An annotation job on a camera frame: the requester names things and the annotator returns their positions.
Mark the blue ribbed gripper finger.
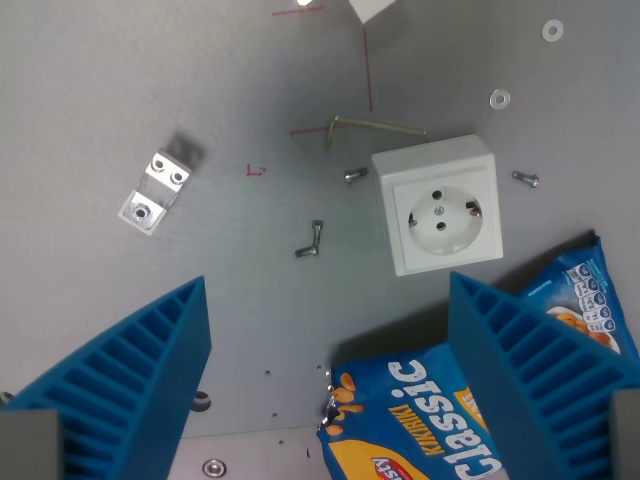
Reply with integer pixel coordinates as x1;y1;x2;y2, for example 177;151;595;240
448;271;640;480
0;275;213;480

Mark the blue peanut snack bag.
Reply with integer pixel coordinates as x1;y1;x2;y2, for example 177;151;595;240
316;229;640;480

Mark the metal hex allen key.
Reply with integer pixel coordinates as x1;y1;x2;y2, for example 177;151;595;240
322;115;428;152

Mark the white paper piece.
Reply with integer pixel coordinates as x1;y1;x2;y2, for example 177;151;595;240
347;0;401;25

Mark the aluminium angle bracket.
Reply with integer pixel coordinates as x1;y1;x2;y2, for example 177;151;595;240
117;132;207;236

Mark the white electrical wall socket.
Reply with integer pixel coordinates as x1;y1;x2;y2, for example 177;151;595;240
370;133;505;278

